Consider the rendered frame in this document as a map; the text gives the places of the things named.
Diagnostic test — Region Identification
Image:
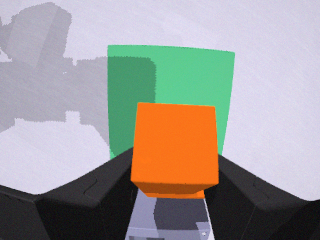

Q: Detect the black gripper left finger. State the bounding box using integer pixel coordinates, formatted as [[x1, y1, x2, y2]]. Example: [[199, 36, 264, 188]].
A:
[[0, 147, 139, 240]]

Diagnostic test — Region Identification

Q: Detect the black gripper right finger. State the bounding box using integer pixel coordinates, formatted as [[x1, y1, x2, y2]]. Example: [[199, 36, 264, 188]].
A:
[[204, 153, 320, 240]]

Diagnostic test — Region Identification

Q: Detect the orange block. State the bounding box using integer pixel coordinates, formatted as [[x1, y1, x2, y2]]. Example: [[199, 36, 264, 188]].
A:
[[131, 103, 219, 199]]

